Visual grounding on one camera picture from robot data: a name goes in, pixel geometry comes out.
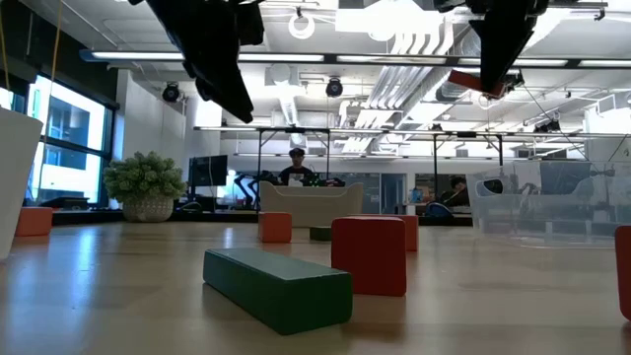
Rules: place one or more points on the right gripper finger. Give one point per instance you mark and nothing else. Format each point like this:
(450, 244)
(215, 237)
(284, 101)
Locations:
(500, 54)

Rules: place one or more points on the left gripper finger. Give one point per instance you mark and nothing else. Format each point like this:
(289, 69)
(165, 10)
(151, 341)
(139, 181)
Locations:
(199, 89)
(222, 74)

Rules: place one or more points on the long orange block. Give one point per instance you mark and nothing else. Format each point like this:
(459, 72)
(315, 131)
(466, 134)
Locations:
(274, 227)

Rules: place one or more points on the small orange cube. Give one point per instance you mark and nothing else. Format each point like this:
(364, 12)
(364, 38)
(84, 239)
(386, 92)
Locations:
(624, 271)
(33, 222)

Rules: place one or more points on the long green block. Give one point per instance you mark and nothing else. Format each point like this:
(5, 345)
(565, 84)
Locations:
(276, 296)

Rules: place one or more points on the small red cube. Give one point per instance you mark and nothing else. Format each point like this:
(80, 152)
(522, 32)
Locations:
(370, 256)

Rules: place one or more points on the black ceiling spotlight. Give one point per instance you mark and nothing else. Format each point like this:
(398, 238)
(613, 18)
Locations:
(171, 92)
(515, 81)
(334, 87)

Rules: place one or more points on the long linear ceiling light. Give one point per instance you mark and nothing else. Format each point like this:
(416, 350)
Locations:
(148, 55)

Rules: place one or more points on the black computer monitor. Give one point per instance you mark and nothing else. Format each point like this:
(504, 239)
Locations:
(208, 170)

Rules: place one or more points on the green plant in white pot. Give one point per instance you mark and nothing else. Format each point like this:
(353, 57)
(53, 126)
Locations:
(145, 177)

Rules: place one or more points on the person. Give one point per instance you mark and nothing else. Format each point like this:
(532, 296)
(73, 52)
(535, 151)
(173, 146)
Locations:
(456, 194)
(296, 173)

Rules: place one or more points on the light grey plastic bin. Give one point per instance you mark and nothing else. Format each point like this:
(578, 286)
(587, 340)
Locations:
(310, 204)

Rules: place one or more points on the clear plastic bin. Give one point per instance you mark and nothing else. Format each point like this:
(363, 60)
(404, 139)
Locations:
(542, 217)

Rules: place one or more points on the blue chair back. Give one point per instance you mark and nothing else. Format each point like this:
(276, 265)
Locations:
(438, 211)

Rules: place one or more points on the white plastic bin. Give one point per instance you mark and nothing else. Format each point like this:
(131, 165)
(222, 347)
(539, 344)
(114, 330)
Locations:
(15, 187)

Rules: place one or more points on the black metal rig frame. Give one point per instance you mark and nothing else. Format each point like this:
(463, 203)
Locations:
(435, 158)
(259, 158)

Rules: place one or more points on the black aluminium table frame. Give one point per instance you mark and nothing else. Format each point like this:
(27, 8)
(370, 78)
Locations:
(222, 217)

